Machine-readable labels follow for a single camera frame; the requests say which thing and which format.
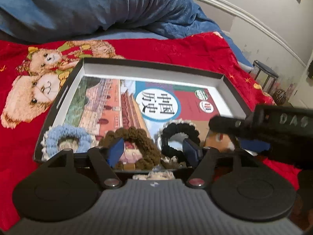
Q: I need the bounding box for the black crochet scrunchie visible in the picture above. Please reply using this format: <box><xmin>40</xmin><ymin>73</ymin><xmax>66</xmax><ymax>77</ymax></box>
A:
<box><xmin>154</xmin><ymin>119</ymin><xmax>201</xmax><ymax>170</ymax></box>

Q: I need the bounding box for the brown cookie snack packet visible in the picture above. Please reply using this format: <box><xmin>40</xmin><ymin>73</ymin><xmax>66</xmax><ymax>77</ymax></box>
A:
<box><xmin>204</xmin><ymin>130</ymin><xmax>240</xmax><ymax>153</ymax></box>

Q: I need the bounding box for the brown crochet scrunchie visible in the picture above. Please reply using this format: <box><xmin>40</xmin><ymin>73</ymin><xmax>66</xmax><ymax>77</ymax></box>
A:
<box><xmin>99</xmin><ymin>127</ymin><xmax>161</xmax><ymax>170</ymax></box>

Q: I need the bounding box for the black shallow cardboard box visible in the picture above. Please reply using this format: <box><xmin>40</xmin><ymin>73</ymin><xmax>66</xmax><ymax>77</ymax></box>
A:
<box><xmin>33</xmin><ymin>58</ymin><xmax>250</xmax><ymax>162</ymax></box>

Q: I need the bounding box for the Chinese history textbook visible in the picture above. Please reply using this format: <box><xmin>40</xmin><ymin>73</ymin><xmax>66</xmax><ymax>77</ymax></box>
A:
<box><xmin>63</xmin><ymin>76</ymin><xmax>221</xmax><ymax>171</ymax></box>

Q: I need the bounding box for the round dark metal stool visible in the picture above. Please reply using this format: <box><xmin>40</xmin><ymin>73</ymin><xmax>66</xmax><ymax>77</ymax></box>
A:
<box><xmin>253</xmin><ymin>60</ymin><xmax>279</xmax><ymax>93</ymax></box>

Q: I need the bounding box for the light blue crochet scrunchie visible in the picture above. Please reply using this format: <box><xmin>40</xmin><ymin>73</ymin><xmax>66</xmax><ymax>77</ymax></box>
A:
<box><xmin>40</xmin><ymin>124</ymin><xmax>93</xmax><ymax>161</ymax></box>

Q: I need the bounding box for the red teddy bear blanket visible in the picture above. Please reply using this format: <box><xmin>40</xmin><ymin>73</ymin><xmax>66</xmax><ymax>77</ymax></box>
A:
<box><xmin>1</xmin><ymin>33</ymin><xmax>302</xmax><ymax>234</ymax></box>

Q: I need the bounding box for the blue plush duvet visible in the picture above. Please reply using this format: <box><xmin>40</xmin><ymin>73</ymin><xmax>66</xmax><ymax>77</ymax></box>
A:
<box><xmin>0</xmin><ymin>0</ymin><xmax>253</xmax><ymax>67</ymax></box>

